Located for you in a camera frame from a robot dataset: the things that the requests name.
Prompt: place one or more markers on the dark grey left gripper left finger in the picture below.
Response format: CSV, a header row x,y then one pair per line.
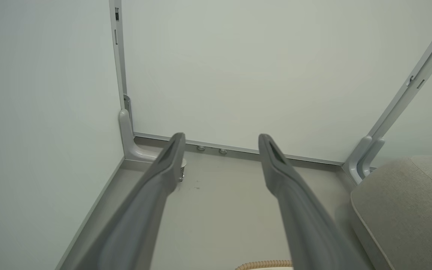
x,y
141,217

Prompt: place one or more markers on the grey fabric sofa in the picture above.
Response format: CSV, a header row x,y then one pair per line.
x,y
407,213

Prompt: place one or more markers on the grey partition floor rail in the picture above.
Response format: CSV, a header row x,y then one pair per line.
x,y
238,150

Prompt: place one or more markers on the small round rail glide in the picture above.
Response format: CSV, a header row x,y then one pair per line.
x,y
222,151
201,148

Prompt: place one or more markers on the short grey partition foot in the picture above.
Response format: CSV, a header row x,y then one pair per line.
x,y
354,161
369,159

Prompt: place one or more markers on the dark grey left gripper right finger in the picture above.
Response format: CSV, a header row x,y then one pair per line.
x,y
302,217

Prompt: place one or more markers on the white basket with woven rim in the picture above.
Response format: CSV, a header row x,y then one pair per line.
x,y
264,264

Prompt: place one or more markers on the double grey partition post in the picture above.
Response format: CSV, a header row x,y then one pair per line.
x,y
407,90

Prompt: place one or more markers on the long grey partition foot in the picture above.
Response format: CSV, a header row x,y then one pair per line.
x,y
128,142

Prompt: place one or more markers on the grey partition post with slots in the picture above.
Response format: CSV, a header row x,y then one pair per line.
x,y
117,56

